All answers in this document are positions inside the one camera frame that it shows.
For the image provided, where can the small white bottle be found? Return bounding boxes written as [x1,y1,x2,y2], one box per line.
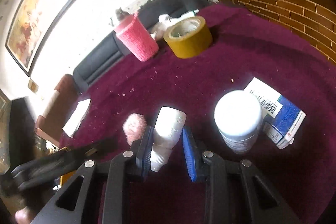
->
[150,106,187,172]

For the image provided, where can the large white plastic bottle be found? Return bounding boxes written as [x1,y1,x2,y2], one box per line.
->
[214,90,262,155]

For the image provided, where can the white blue medicine box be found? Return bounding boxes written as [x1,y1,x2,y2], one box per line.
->
[244,77,306,149]

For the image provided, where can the person's left hand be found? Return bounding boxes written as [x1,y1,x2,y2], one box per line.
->
[14,206,35,224]

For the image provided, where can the yellow taped cardboard tray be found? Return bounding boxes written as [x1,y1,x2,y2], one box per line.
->
[59,146,98,187]

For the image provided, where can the pink fluffy pompom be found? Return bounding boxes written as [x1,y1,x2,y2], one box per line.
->
[122,113,147,145]

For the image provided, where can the white paper booklet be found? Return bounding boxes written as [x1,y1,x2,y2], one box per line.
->
[63,99,92,138]

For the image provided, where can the maroon armchair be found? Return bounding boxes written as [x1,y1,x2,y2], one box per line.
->
[34,74,79,148]

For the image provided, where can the black leather sofa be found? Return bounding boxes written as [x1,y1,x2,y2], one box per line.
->
[73,0,210,93]

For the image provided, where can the pink knitted sleeve bottle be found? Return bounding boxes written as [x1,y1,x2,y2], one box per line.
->
[114,9,159,62]

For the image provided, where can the yellow tape roll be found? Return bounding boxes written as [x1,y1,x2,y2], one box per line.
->
[163,16,213,59]

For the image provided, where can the framed horse painting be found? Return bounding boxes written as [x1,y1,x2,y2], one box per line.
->
[5,0,76,76]

